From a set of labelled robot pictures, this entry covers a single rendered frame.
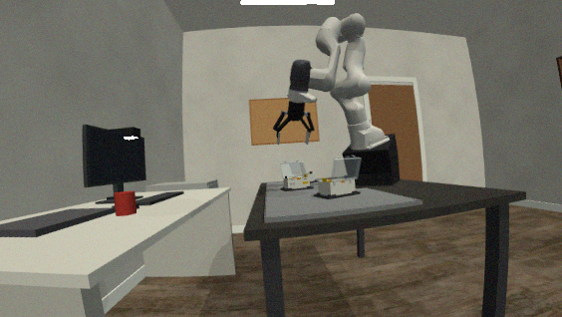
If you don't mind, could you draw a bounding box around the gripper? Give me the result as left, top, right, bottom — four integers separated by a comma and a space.
273, 101, 314, 145

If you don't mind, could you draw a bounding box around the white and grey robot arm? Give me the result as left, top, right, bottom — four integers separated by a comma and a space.
287, 13, 390, 151

